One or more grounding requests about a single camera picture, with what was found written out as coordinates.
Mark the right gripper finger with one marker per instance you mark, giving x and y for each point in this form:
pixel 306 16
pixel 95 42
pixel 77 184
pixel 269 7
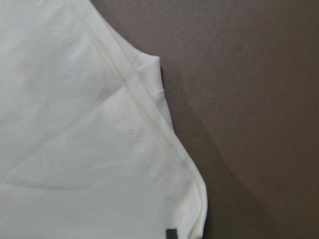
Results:
pixel 171 234

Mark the cream long-sleeve shirt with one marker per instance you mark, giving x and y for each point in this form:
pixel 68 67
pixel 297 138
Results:
pixel 87 147

